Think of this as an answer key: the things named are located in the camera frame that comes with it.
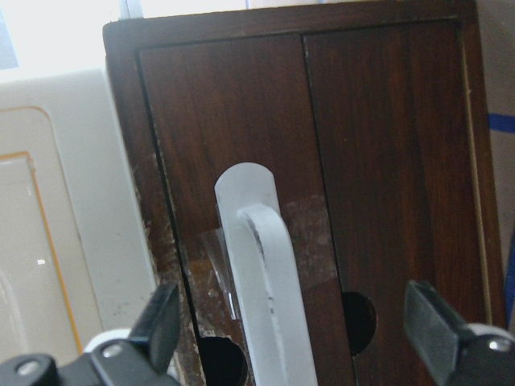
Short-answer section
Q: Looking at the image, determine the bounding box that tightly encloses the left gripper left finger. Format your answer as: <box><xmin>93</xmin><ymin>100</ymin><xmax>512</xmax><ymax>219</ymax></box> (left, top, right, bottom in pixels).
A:
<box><xmin>128</xmin><ymin>282</ymin><xmax>180</xmax><ymax>373</ymax></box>

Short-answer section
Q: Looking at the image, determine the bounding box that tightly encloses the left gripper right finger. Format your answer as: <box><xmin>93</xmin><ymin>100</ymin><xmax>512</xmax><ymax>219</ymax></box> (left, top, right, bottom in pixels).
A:
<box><xmin>404</xmin><ymin>281</ymin><xmax>463</xmax><ymax>385</ymax></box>

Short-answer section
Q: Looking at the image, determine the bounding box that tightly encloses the white drawer handle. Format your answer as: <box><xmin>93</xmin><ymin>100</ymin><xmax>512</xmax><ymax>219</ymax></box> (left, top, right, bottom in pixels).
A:
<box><xmin>214</xmin><ymin>162</ymin><xmax>318</xmax><ymax>385</ymax></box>

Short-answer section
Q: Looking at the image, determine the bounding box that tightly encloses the dark wooden drawer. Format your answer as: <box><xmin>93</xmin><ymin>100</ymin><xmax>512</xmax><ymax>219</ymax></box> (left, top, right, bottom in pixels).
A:
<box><xmin>139</xmin><ymin>35</ymin><xmax>353</xmax><ymax>385</ymax></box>

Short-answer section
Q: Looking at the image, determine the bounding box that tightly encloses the dark wooden drawer cabinet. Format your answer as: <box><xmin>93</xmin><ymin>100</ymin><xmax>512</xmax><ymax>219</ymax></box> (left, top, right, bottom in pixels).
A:
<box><xmin>103</xmin><ymin>1</ymin><xmax>505</xmax><ymax>385</ymax></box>

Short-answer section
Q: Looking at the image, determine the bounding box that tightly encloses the cream plastic storage box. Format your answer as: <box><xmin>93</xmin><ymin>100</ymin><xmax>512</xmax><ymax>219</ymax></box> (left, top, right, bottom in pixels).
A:
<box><xmin>1</xmin><ymin>69</ymin><xmax>155</xmax><ymax>363</ymax></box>

